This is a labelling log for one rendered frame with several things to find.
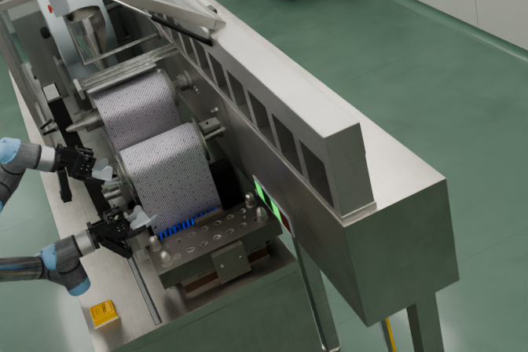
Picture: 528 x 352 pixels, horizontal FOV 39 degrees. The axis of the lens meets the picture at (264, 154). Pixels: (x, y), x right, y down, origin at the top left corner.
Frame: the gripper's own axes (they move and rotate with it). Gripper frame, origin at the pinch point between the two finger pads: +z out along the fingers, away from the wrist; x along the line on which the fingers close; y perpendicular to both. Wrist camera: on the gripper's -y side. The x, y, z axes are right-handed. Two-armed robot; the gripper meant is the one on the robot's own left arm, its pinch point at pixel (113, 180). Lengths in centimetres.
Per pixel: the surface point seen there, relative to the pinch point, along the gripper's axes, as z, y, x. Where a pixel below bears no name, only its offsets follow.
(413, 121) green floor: 215, 20, 135
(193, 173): 21.1, 11.1, -7.3
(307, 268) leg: 89, -22, 6
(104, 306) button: 6.1, -35.0, -16.1
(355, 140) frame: 9, 58, -90
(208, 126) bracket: 21.8, 25.8, -2.8
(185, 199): 21.8, 1.9, -7.4
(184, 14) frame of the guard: -6, 59, -21
